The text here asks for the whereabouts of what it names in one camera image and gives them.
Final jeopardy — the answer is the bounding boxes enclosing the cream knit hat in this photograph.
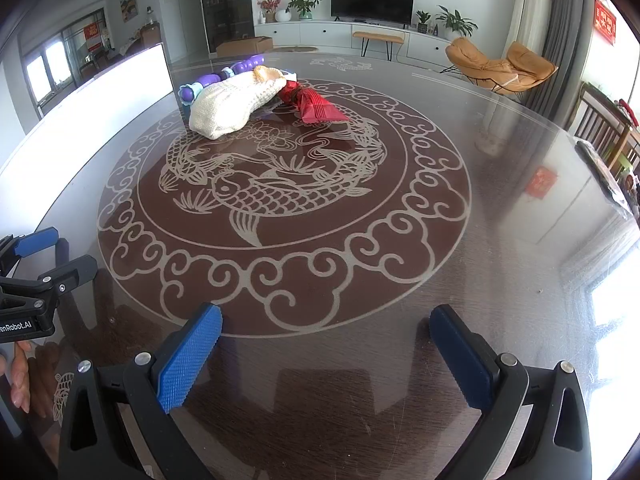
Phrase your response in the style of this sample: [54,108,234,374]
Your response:
[189,65,288,141]

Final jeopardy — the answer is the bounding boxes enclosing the white patterned curtain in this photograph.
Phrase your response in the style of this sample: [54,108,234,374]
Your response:
[502,0,556,61]

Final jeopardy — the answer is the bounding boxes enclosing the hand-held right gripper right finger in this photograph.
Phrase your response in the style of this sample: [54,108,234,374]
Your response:
[429,304,593,480]

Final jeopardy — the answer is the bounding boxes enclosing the black television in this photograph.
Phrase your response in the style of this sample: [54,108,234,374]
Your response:
[330,0,416,26]

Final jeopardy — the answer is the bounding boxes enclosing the clear plastic bag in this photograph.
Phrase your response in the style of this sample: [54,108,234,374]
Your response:
[574,139,640,221]

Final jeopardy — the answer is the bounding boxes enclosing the green plant in vase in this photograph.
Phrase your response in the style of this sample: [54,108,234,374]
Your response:
[286,0,323,22]

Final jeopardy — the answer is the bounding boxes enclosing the white television cabinet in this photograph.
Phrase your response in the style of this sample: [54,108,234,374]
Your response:
[254,20,453,61]

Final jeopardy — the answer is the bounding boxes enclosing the large leafy potted plant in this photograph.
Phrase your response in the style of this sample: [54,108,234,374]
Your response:
[435,5,479,38]

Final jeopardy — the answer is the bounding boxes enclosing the grey curtain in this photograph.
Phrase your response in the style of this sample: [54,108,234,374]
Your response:
[540,0,598,131]

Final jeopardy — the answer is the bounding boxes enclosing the red flowers in vase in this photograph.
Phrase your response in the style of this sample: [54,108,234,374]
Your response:
[257,0,284,23]

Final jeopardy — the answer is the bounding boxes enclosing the red wall decoration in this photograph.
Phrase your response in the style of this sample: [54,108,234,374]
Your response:
[594,0,619,46]

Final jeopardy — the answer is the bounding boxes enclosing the wooden slatted chair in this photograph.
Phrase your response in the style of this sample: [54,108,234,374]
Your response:
[572,81,640,171]

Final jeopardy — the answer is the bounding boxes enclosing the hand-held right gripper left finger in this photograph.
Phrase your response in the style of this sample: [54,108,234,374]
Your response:
[57,302,223,480]

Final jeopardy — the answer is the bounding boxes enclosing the red sign on glass door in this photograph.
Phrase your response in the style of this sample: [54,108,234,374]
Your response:
[82,22,103,53]

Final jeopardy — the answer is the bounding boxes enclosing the purple plastic toy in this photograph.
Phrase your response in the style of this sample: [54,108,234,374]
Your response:
[177,52,268,111]

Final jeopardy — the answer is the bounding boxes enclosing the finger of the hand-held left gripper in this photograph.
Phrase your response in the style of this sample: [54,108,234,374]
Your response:
[0,226,61,277]
[35,254,99,296]

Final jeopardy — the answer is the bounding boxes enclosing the brown cardboard box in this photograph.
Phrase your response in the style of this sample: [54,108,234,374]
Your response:
[216,36,274,58]

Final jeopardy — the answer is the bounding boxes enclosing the wooden bench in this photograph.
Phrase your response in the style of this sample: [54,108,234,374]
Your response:
[352,31,406,58]

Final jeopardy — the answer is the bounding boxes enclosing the red pleated ornament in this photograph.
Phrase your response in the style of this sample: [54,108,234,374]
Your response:
[277,80,351,126]

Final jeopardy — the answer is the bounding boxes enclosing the dark glass display cabinet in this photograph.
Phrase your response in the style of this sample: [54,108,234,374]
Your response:
[197,0,256,53]

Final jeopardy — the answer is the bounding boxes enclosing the orange lounge chair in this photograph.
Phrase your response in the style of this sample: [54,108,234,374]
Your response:
[442,36,560,96]

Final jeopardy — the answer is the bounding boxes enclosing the person's left hand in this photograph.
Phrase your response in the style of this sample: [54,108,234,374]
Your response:
[0,339,35,416]

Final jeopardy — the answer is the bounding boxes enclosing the brown patterned glass desktop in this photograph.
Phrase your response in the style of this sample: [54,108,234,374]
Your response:
[0,47,640,480]

